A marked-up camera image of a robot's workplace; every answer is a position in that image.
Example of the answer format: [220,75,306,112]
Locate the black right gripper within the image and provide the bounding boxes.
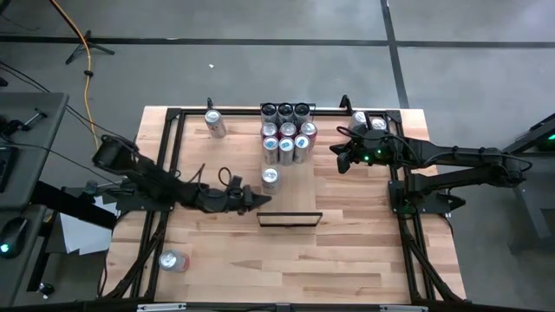
[330,128,394,168]

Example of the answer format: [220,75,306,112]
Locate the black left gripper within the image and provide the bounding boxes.
[199,185,273,214]

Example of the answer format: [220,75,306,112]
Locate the white and red beverage can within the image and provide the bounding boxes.
[349,110,369,133]

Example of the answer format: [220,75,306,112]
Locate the wooden shelf with black frame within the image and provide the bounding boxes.
[255,101,324,228]

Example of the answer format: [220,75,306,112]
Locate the white paper sheets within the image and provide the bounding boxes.
[58,193,119,257]

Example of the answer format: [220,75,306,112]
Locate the grey neighbouring workstation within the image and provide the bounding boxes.
[476,111,555,244]

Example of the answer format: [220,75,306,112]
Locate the black tripod base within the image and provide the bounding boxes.
[64,29,116,66]

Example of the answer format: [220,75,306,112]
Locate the grey side desk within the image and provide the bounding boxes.
[0,91,70,307]

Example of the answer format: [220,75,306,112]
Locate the black clamp tool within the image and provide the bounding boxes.
[0,107,49,136]

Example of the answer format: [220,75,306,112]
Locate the black computer mouse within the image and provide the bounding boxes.
[0,216,29,260]

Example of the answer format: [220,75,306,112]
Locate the black keyboard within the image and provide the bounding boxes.
[0,146,19,194]

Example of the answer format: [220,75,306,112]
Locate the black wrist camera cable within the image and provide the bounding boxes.
[336,125,363,142]
[218,166,235,188]

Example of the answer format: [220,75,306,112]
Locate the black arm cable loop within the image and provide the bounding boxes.
[189,162,207,187]

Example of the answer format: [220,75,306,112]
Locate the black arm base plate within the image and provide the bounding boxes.
[115,176,180,213]
[388,179,467,217]

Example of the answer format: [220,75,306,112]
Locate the black table frame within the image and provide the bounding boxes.
[97,106,467,304]

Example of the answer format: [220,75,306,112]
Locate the silver mounting bracket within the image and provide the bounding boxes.
[136,302,188,312]
[379,304,430,312]

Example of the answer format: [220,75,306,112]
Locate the orange extension cable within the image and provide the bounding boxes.
[48,0,101,151]

